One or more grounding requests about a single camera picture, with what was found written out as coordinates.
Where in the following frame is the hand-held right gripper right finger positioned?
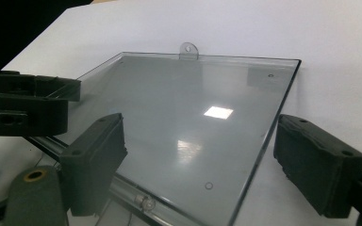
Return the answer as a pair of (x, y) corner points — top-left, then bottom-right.
(272, 113), (362, 219)

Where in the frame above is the clear plastic compartment box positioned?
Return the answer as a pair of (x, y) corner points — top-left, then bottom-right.
(25, 41), (303, 226)

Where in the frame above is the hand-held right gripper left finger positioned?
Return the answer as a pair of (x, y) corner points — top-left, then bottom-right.
(58, 112), (129, 218)

